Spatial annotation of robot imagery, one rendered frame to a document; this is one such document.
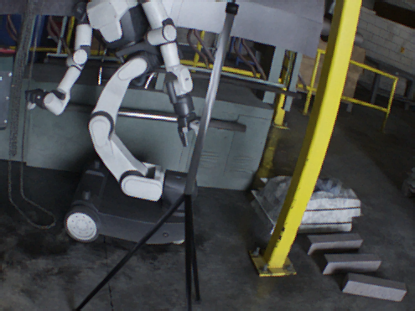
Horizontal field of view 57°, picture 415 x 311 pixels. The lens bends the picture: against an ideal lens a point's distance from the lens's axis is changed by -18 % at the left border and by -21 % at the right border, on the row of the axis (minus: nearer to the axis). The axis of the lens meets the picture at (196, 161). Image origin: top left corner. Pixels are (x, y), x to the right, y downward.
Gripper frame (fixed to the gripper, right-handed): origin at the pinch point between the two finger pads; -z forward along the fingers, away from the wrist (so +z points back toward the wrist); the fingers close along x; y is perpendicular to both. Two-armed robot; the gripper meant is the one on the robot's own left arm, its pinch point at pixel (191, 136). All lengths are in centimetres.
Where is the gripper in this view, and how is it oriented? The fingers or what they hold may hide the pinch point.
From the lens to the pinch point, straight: 206.2
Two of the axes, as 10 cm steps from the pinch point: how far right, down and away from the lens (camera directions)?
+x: -5.8, 3.5, -7.4
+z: -2.4, -9.4, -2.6
